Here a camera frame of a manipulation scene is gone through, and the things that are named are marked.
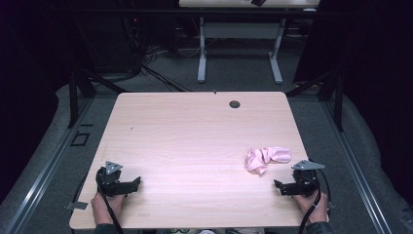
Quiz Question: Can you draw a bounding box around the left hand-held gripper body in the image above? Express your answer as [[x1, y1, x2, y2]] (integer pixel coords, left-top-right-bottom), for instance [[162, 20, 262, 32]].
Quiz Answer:
[[95, 160, 131, 198]]

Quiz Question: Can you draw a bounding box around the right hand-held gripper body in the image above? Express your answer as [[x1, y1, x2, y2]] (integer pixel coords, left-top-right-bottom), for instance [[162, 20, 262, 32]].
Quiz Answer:
[[289, 159, 326, 198]]

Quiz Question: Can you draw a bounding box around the pink sock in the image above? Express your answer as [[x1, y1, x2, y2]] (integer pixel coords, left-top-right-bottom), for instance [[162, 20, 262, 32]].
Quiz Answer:
[[244, 147, 270, 176], [264, 146, 292, 165]]

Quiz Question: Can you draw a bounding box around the person's left hand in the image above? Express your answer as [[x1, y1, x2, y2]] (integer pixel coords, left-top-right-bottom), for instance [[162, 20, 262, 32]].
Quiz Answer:
[[91, 192, 127, 226]]

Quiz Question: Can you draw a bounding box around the person's right hand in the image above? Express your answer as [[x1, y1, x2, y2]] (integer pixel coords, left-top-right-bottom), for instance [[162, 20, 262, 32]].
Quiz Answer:
[[293, 189, 329, 225]]

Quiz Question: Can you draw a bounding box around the desk with grey legs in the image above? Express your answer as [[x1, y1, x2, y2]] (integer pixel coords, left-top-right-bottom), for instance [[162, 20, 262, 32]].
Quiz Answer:
[[178, 0, 321, 84]]

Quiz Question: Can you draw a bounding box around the black looped cable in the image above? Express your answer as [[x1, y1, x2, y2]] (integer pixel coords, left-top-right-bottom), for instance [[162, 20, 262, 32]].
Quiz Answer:
[[308, 157, 337, 209]]

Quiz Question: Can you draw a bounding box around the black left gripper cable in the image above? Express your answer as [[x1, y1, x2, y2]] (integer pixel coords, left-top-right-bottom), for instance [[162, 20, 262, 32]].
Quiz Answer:
[[95, 175, 125, 234]]

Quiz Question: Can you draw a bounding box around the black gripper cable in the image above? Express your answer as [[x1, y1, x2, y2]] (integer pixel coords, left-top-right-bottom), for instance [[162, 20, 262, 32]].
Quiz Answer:
[[298, 184, 323, 234], [95, 175, 125, 234]]

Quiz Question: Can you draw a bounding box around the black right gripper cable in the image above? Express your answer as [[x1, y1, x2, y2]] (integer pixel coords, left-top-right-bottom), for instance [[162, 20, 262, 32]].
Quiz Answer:
[[298, 184, 323, 234]]

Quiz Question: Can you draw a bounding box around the grey metal table bracket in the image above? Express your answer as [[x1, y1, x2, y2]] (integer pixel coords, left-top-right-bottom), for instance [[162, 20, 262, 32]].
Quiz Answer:
[[64, 201, 89, 211]]

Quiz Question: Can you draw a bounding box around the aluminium floor rail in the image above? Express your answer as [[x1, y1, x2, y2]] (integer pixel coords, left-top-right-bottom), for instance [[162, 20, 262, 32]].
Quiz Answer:
[[320, 99, 394, 234], [0, 97, 95, 234]]

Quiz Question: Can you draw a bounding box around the black metal frame stand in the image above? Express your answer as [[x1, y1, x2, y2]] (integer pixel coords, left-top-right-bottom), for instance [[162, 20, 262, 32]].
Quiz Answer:
[[66, 68, 129, 129], [285, 68, 346, 133]]

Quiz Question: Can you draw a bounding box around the bundle of floor cables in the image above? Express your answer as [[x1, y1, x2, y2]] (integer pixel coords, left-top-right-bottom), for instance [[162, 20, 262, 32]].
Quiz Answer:
[[141, 44, 193, 93]]

